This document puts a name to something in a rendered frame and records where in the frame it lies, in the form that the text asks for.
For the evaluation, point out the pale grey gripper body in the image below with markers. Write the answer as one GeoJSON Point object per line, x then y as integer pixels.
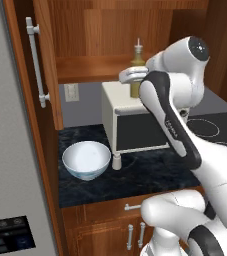
{"type": "Point", "coordinates": [134, 72]}

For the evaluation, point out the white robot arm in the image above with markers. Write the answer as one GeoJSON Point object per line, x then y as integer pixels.
{"type": "Point", "coordinates": [218, 173]}

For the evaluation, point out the olive oil bottle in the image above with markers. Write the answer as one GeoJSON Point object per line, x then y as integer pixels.
{"type": "Point", "coordinates": [138, 57]}

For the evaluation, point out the small white shaker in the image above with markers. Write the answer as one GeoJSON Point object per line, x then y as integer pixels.
{"type": "Point", "coordinates": [117, 162]}

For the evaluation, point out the white mixing bowl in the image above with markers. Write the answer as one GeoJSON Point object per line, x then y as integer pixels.
{"type": "Point", "coordinates": [86, 160]}

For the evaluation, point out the grey fridge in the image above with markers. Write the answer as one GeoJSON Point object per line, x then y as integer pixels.
{"type": "Point", "coordinates": [8, 133]}

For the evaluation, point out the cream toaster oven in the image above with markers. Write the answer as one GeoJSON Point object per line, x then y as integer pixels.
{"type": "Point", "coordinates": [121, 100]}

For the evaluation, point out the black hob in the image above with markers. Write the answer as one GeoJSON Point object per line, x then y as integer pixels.
{"type": "Point", "coordinates": [218, 128]}

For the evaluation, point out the tall wooden side panel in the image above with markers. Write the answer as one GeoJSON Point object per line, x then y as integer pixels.
{"type": "Point", "coordinates": [35, 140]}

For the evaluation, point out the wooden drawer front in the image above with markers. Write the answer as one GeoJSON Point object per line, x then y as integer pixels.
{"type": "Point", "coordinates": [98, 208]}

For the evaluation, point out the wooden base cupboard door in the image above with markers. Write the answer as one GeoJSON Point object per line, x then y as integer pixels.
{"type": "Point", "coordinates": [146, 238]}
{"type": "Point", "coordinates": [98, 238]}

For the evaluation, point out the wooden wall cabinet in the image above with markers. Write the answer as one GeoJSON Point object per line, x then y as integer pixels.
{"type": "Point", "coordinates": [95, 33]}

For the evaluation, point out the white wall outlet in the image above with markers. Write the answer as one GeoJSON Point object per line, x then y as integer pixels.
{"type": "Point", "coordinates": [71, 92]}

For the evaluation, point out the wooden wall cabinet door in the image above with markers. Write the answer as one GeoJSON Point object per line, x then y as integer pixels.
{"type": "Point", "coordinates": [226, 50]}
{"type": "Point", "coordinates": [48, 50]}

